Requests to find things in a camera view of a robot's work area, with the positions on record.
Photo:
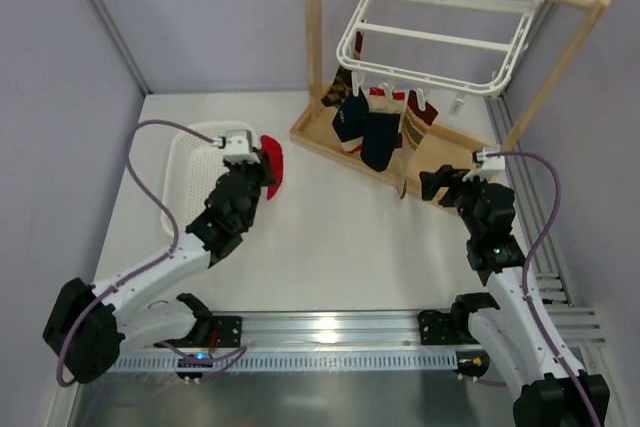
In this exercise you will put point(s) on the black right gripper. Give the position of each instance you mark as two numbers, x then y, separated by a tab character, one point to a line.
451	187

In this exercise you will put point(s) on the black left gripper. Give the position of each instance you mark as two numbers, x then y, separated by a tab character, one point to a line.
263	170

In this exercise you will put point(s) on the beige striped green sock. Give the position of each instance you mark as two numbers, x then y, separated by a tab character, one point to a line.
418	117

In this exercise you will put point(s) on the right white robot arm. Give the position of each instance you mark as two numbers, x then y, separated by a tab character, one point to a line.
549	385

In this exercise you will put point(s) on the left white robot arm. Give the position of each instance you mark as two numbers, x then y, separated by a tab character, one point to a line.
196	249

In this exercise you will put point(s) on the white plastic clip hanger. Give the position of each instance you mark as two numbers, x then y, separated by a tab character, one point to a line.
440	32

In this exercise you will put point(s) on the wooden rack with tray base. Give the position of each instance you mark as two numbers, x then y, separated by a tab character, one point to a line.
441	144

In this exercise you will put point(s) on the white perforated plastic basket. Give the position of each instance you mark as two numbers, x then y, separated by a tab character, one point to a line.
195	174

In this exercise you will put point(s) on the navy blue sock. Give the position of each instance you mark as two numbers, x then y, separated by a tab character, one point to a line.
382	126

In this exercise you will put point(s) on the navy sock beige red toe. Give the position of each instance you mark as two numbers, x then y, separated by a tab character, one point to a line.
349	122

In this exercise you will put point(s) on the brown argyle sock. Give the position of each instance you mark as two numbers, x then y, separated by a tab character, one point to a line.
344	84

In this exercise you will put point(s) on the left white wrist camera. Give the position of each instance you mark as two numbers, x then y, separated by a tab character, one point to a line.
236	146

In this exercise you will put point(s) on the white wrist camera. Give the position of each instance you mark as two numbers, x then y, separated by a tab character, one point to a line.
236	146
488	162

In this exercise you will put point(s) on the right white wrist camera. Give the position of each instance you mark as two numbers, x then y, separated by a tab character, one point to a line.
488	162

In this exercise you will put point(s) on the slotted grey cable duct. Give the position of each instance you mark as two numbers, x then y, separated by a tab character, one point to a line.
262	361

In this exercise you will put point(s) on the aluminium mounting rail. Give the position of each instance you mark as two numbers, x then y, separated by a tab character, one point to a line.
325	329

